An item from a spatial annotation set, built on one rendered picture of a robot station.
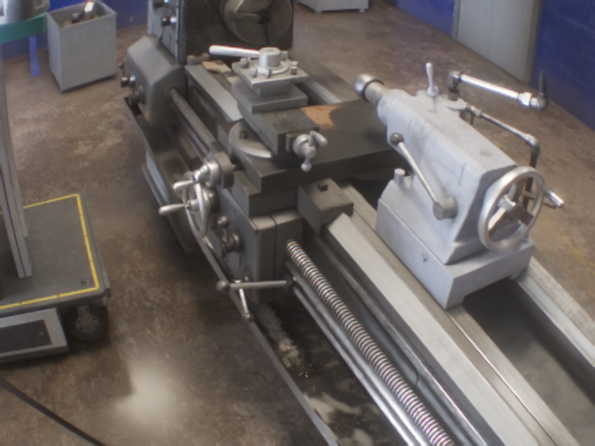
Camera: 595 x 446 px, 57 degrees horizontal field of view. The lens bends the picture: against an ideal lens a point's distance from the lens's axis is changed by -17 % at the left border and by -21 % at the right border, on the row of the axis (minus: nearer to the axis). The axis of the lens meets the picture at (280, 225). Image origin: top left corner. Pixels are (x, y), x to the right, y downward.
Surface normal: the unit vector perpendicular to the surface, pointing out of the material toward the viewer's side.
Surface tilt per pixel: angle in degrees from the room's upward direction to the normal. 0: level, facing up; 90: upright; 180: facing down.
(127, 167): 0
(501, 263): 90
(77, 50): 90
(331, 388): 0
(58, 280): 0
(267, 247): 90
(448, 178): 76
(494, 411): 36
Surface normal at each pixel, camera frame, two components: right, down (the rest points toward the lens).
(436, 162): -0.87, 0.03
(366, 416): 0.03, -0.80
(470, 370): -0.51, -0.51
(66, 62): 0.51, 0.52
